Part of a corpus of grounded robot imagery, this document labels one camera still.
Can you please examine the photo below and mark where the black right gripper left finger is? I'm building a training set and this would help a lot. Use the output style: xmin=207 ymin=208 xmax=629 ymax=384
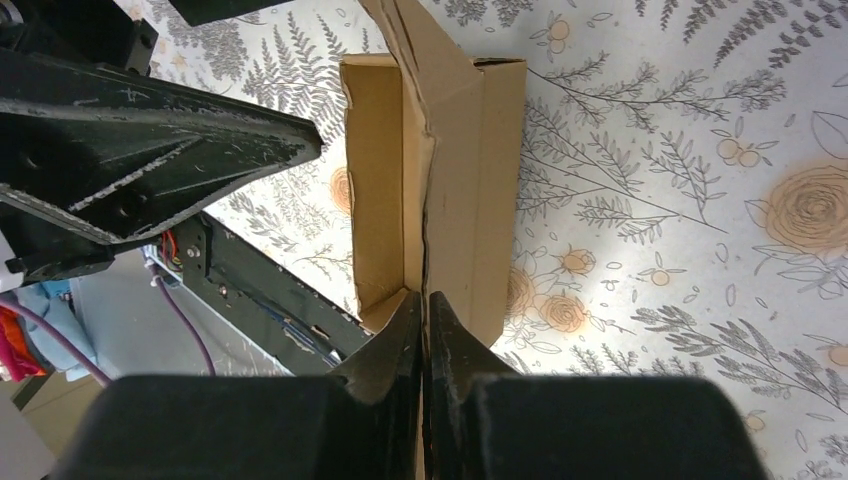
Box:
xmin=52 ymin=292 xmax=422 ymax=479

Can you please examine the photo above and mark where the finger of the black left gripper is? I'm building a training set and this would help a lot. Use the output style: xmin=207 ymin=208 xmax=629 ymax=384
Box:
xmin=169 ymin=0 xmax=290 ymax=27
xmin=1 ymin=50 xmax=323 ymax=245

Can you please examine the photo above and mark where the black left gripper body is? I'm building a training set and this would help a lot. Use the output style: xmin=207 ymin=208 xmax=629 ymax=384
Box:
xmin=0 ymin=0 xmax=160 ymax=287

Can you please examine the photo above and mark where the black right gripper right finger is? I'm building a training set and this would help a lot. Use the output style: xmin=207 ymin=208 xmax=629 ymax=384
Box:
xmin=427 ymin=292 xmax=766 ymax=479

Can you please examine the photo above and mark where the cardboard box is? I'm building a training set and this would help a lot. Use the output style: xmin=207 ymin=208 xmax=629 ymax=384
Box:
xmin=340 ymin=1 xmax=527 ymax=346

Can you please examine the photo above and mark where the floral patterned tablecloth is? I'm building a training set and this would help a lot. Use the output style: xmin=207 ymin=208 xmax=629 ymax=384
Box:
xmin=112 ymin=0 xmax=848 ymax=480

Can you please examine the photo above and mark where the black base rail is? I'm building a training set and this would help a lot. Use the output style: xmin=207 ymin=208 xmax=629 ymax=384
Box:
xmin=160 ymin=213 xmax=370 ymax=375

